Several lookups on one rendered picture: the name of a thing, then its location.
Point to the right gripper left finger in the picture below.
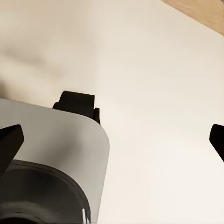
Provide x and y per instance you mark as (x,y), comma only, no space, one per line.
(11,139)

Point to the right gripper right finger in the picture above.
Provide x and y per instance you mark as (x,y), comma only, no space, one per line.
(216,138)

